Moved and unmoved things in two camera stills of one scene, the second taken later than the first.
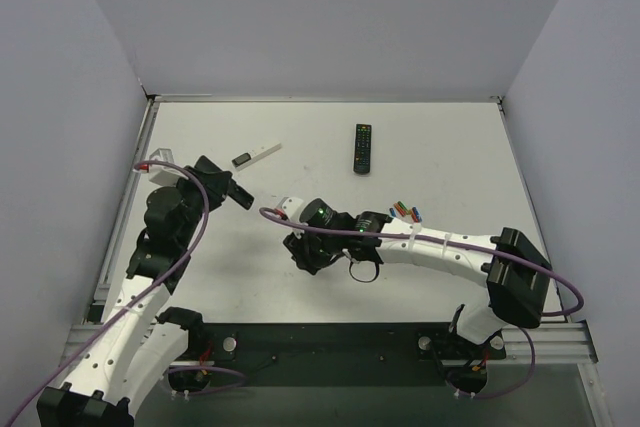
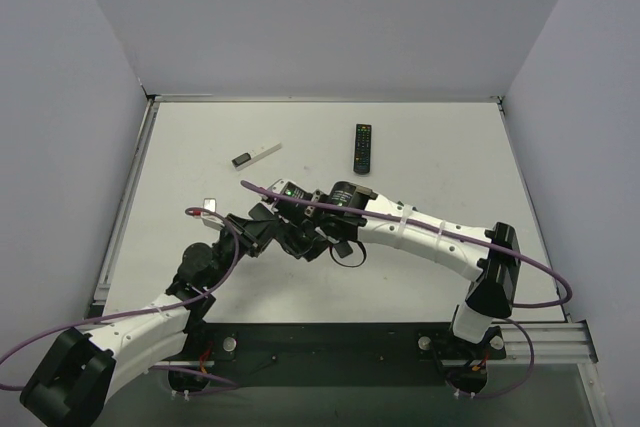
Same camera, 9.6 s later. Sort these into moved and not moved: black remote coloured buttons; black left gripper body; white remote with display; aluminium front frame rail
Moved: black left gripper body
Not moved: white remote with display; black remote coloured buttons; aluminium front frame rail
